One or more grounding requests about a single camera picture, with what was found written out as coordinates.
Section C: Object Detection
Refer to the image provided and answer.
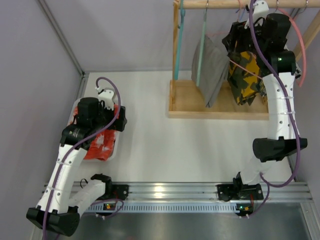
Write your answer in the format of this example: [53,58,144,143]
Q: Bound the grey trousers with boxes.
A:
[197,34,230,108]

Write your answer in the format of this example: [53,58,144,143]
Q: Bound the camouflage yellow trousers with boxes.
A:
[222,32,267,107]

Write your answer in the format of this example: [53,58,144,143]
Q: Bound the pink wire hanger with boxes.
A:
[205,0,262,79]

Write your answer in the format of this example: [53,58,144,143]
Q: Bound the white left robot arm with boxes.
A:
[26,97,128,237]

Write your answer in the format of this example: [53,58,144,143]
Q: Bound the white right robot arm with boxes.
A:
[217,13,308,202]

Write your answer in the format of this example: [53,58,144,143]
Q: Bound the pink plastic hanger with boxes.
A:
[277,8,307,88]

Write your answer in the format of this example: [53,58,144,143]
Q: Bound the mint green hanger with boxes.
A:
[196,0,209,87]

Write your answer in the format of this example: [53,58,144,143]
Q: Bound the newspaper print trousers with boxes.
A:
[294,62,302,80]

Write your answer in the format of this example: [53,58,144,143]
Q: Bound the teal plastic hanger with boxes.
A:
[172,0,186,81]

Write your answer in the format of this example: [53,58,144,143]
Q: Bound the white plastic bin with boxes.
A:
[67,99,124,163]

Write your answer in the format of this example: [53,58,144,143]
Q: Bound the orange white garment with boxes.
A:
[70,104,119,161]

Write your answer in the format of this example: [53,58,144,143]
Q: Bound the wooden clothes rack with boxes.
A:
[167,0,320,120]

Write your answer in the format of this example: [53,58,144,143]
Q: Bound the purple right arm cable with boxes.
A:
[249,0,302,218]

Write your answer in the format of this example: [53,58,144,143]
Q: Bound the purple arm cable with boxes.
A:
[41,77,126,240]
[249,0,302,218]

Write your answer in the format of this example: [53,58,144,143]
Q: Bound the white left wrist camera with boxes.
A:
[95,87,116,110]

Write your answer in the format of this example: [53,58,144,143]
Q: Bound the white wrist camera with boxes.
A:
[252,0,269,27]
[95,87,116,110]

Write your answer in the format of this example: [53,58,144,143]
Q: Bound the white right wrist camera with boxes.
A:
[252,0,269,27]

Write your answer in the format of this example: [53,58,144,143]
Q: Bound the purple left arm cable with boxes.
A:
[41,77,126,240]

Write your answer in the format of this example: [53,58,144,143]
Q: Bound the aluminium mounting rail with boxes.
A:
[43,181,312,201]

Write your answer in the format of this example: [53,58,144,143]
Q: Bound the slotted cable duct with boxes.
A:
[85,202,252,214]

